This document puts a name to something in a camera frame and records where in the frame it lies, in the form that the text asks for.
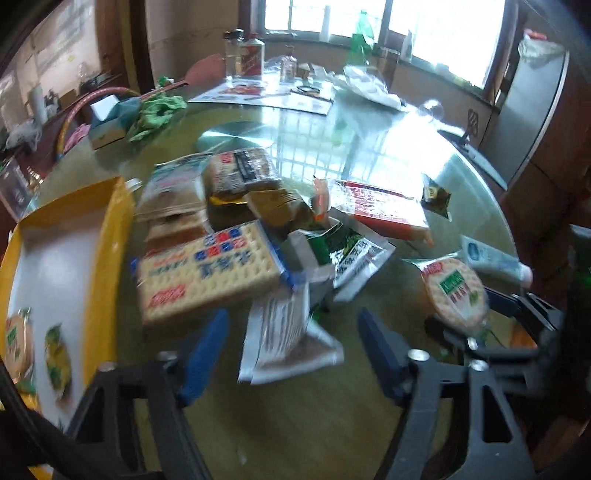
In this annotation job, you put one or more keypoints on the window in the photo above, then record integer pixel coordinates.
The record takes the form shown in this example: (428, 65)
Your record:
(438, 32)

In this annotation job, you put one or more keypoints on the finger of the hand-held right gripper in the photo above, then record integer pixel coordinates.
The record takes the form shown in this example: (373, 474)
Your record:
(450, 333)
(505, 302)

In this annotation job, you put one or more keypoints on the tissue box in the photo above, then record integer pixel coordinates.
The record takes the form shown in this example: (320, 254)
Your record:
(108, 124)

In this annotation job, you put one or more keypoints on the white snack packet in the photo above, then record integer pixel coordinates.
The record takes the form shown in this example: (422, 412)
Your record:
(281, 337)

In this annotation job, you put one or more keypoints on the round cracker packet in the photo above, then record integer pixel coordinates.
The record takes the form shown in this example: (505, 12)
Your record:
(455, 290)
(18, 341)

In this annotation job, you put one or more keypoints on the green cloth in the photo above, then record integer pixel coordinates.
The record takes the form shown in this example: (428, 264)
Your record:
(154, 115)

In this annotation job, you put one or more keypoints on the white plastic bag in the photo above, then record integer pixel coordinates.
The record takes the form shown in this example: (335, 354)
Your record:
(535, 48)

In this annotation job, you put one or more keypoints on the grey refrigerator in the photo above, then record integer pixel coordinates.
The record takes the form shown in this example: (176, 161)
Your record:
(531, 115)

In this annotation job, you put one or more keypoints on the green plastic bottle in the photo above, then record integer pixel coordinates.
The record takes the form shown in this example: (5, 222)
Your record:
(362, 39)

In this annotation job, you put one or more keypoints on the pink cloth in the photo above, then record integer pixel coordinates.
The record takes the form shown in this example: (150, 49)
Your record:
(76, 136)

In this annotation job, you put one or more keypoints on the white red liquor bottle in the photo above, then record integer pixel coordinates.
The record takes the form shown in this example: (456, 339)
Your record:
(251, 57)

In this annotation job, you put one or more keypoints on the black red table clamp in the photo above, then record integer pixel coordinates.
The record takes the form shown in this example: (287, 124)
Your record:
(466, 136)

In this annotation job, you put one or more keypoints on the brown gold snack packet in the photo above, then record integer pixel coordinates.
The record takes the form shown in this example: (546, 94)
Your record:
(277, 207)

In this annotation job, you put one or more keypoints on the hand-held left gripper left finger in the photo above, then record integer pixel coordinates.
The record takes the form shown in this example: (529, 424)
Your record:
(203, 355)

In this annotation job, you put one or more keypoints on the small black looped object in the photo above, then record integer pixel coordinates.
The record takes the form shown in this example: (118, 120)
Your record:
(307, 89)

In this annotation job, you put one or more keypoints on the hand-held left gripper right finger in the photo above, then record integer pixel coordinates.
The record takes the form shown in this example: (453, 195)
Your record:
(378, 355)

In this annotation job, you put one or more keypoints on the small glass bottle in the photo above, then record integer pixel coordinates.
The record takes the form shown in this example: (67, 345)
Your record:
(288, 67)

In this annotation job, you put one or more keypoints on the pink hand fan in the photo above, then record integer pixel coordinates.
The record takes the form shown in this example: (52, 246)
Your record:
(203, 69)

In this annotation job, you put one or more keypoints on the wine glass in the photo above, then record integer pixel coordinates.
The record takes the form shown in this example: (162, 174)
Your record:
(431, 110)

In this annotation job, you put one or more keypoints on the blue white cracker packet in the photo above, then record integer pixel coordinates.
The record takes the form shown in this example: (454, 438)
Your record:
(207, 272)

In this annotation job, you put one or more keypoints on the dark wooden sideboard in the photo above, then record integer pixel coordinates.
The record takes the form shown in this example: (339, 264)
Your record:
(41, 152)

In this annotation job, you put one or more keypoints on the printed paper placemat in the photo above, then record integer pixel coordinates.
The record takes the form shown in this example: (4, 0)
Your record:
(263, 94)

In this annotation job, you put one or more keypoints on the clear sandwich biscuit packet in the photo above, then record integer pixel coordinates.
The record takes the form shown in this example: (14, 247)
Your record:
(175, 184)

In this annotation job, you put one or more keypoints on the orange red snack packet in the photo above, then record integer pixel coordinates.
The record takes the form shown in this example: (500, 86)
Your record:
(383, 207)

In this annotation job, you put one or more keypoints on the white plastic bags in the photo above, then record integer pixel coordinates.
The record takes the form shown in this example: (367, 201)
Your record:
(369, 85)

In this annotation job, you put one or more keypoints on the green white seaweed packet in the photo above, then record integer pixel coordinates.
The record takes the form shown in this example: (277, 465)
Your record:
(355, 251)

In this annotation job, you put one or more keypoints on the brown cake packet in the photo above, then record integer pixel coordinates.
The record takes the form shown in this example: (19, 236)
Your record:
(240, 170)

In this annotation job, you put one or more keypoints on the pink hula hoop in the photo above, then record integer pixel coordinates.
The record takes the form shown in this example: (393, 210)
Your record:
(69, 121)

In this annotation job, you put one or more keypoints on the crumpled clear plastic bag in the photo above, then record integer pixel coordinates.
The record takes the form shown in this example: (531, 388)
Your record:
(23, 134)

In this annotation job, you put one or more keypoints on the clear bottle with black cap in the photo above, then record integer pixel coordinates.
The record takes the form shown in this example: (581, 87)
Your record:
(233, 53)

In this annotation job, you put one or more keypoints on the white cream tube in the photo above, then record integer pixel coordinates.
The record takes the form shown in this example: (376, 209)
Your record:
(494, 261)

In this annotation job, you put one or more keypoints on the yellow cardboard tray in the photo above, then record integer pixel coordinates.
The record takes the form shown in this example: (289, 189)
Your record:
(60, 277)

